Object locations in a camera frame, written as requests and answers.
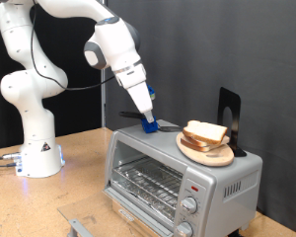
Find glass oven door with handle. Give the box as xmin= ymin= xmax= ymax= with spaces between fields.
xmin=57 ymin=187 xmax=176 ymax=237

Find round wooden board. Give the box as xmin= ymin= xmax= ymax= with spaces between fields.
xmin=176 ymin=130 xmax=235 ymax=168

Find black metal bookend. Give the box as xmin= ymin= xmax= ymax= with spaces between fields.
xmin=216 ymin=86 xmax=248 ymax=158

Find wire oven rack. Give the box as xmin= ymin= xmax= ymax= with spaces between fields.
xmin=112 ymin=157 xmax=185 ymax=211

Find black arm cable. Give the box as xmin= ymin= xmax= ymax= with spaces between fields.
xmin=29 ymin=0 xmax=117 ymax=92

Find silver toaster oven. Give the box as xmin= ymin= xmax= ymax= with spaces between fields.
xmin=104 ymin=118 xmax=264 ymax=237

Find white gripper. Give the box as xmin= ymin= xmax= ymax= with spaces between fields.
xmin=113 ymin=62 xmax=156 ymax=124

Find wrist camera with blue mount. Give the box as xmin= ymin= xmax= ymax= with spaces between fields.
xmin=146 ymin=84 xmax=157 ymax=102

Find silver oven knob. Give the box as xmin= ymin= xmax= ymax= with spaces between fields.
xmin=175 ymin=220 xmax=194 ymax=237
xmin=180 ymin=196 xmax=199 ymax=215

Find metal pole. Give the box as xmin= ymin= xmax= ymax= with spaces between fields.
xmin=100 ymin=65 xmax=109 ymax=128

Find foil-lined oven tray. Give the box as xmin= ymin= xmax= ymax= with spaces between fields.
xmin=111 ymin=176 xmax=176 ymax=222

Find black spatula with blue block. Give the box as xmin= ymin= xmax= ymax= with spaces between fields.
xmin=117 ymin=111 xmax=184 ymax=134

